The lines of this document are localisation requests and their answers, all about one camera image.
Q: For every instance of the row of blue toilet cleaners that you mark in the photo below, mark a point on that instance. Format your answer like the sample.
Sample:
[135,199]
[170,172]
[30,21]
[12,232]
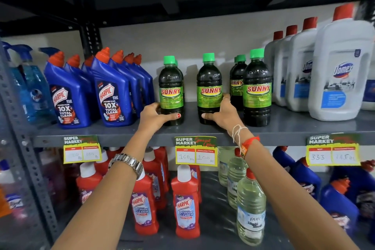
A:
[112,100]

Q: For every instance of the yellow green price tag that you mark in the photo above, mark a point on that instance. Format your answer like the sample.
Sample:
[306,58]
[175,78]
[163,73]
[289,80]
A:
[333,150]
[196,151]
[82,149]

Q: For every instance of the dark liquid bottle green cap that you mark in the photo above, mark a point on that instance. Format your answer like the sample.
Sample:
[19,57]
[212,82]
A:
[209,85]
[236,82]
[181,75]
[171,88]
[257,91]

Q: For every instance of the person's right hand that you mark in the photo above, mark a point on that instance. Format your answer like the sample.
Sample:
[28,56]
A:
[227,116]

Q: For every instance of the red wristband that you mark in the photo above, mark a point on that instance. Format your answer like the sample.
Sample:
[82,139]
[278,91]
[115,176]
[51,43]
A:
[248,144]

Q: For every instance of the person's left thumb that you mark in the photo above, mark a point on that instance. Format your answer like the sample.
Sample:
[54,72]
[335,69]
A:
[171,118]

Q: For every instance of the person's right forearm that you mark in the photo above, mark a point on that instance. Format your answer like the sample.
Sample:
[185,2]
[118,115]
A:
[287,200]

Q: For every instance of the clear liquid bottle red cap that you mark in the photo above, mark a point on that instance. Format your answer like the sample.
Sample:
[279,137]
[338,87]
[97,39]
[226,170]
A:
[251,208]
[235,176]
[224,164]

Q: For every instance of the person's left forearm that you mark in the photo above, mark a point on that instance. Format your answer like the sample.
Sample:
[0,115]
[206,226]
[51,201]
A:
[111,200]

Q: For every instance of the person's left hand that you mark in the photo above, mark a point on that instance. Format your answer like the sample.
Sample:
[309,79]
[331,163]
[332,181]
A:
[151,119]

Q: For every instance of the blue toilet cleaner bottle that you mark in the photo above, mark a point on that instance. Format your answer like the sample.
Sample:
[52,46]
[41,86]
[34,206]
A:
[306,176]
[282,157]
[359,182]
[338,205]

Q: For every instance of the group of red cleaner bottles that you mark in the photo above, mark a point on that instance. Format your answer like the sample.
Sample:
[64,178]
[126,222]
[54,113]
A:
[186,200]

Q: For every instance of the silver metal wristwatch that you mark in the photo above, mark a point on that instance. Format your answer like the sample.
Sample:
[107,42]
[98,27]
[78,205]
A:
[129,162]

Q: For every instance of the light blue spray bottle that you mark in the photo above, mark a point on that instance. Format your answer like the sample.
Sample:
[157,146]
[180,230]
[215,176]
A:
[19,94]
[39,94]

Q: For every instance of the person's right thumb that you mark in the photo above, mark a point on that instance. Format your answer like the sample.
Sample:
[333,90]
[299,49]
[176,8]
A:
[209,116]

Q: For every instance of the grey metal shelving rack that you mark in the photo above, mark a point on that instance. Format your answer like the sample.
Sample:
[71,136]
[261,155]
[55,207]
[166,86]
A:
[293,129]

